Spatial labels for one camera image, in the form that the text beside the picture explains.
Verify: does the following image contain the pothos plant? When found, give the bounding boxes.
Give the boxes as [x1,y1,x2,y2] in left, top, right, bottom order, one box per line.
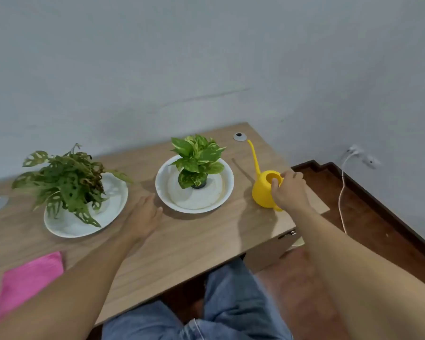
[169,134,227,190]

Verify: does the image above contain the white cable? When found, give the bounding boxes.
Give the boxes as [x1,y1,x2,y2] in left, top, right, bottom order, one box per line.
[338,150,358,235]

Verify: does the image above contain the person's left forearm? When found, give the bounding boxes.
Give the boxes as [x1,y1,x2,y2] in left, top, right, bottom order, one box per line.
[0,233,142,340]

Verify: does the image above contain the yellow watering can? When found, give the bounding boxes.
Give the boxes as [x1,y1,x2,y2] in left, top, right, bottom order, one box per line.
[247,139,285,212]

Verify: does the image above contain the person's right forearm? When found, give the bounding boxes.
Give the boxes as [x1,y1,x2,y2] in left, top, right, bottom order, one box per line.
[290,205,425,340]

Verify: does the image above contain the person's right hand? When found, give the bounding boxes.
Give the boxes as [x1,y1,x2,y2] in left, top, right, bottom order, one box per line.
[271,170,311,213]

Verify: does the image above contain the wooden table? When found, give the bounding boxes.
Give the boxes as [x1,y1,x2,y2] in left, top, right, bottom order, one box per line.
[0,122,331,340]

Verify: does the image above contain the deep white bowl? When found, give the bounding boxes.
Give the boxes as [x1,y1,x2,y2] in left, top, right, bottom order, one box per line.
[155,154,235,214]

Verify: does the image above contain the pink microfiber cloth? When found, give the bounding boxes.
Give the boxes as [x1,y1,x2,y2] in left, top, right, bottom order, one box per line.
[0,251,64,326]

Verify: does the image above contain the person's left hand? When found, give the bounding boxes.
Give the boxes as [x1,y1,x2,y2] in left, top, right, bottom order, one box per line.
[122,194,163,245]

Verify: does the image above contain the blue jeans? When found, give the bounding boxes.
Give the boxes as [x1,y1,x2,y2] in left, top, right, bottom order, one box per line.
[102,258,295,340]

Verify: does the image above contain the monstera plant with holed leaves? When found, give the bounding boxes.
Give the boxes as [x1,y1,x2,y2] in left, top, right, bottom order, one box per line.
[11,143,134,228]

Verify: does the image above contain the shallow white plate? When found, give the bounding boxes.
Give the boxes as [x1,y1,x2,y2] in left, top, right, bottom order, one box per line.
[43,172,129,239]

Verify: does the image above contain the white wall socket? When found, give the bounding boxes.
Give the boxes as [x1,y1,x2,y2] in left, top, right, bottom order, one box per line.
[362,155,382,170]

